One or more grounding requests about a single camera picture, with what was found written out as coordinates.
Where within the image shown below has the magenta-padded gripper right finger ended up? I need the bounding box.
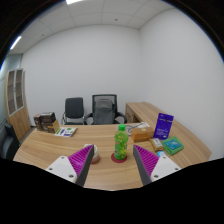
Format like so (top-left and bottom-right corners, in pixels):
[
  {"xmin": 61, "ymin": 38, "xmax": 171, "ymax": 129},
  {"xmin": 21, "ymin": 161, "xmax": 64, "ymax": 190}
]
[{"xmin": 132, "ymin": 144, "xmax": 183, "ymax": 187}]

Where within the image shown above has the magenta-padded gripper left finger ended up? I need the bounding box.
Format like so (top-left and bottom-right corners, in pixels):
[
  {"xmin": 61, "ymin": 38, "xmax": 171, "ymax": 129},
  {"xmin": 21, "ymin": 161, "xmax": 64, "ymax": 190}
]
[{"xmin": 45, "ymin": 143, "xmax": 96, "ymax": 188}]

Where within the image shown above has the green drink bottle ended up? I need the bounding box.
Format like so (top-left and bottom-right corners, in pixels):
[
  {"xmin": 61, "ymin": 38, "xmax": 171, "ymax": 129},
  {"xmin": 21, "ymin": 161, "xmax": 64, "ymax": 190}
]
[{"xmin": 113, "ymin": 123, "xmax": 130, "ymax": 161}]

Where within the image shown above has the white printed leaflet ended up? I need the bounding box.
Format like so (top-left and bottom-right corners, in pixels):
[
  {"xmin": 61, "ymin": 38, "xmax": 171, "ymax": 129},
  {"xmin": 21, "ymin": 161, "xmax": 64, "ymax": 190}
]
[{"xmin": 54, "ymin": 126, "xmax": 78, "ymax": 138}]

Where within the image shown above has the flat round red coaster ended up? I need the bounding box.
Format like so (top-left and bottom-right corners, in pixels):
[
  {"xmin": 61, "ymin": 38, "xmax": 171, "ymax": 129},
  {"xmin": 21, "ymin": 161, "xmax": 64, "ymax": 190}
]
[{"xmin": 110, "ymin": 152, "xmax": 128, "ymax": 164}]

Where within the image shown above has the purple package bag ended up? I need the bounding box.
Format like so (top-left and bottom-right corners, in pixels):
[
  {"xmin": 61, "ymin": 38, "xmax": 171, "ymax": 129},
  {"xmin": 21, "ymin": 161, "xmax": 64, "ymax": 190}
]
[{"xmin": 153, "ymin": 112, "xmax": 175, "ymax": 141}]

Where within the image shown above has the tan cardboard box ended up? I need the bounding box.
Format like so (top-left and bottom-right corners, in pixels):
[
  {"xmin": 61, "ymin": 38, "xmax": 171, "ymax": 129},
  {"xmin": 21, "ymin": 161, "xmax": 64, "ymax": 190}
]
[{"xmin": 49, "ymin": 119, "xmax": 61, "ymax": 135}]

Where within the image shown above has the wooden side desk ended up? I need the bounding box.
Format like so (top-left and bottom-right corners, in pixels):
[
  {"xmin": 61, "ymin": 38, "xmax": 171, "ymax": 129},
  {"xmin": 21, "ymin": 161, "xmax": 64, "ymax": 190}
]
[{"xmin": 125, "ymin": 101, "xmax": 174, "ymax": 125}]

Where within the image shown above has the black office chair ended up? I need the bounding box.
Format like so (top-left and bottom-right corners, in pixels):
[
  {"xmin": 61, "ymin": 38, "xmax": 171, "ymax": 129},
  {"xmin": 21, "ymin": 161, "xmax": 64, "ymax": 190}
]
[{"xmin": 61, "ymin": 96, "xmax": 86, "ymax": 126}]

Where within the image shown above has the black glossy box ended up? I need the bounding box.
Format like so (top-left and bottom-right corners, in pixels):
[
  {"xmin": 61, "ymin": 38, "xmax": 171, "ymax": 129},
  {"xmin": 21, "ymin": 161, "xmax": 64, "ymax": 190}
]
[{"xmin": 39, "ymin": 111, "xmax": 57, "ymax": 124}]

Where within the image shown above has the grey mesh office chair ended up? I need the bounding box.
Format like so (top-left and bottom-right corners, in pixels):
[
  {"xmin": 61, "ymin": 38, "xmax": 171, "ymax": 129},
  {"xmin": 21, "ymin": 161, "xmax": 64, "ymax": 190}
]
[{"xmin": 83, "ymin": 93, "xmax": 128, "ymax": 126}]

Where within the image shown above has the dark brown box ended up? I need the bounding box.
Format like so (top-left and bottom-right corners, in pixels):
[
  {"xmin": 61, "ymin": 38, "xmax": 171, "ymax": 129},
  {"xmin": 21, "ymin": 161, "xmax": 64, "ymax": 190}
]
[{"xmin": 33, "ymin": 114, "xmax": 44, "ymax": 132}]

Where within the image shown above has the black sofa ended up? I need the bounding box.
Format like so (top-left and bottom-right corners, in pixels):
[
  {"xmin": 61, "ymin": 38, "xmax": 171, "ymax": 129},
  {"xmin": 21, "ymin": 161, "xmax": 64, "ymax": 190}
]
[{"xmin": 0, "ymin": 121, "xmax": 21, "ymax": 161}]

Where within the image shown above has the wooden shelf cabinet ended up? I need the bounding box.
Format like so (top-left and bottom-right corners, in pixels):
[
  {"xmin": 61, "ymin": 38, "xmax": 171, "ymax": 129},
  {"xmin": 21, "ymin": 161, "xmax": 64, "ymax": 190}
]
[{"xmin": 3, "ymin": 68, "xmax": 32, "ymax": 141}]

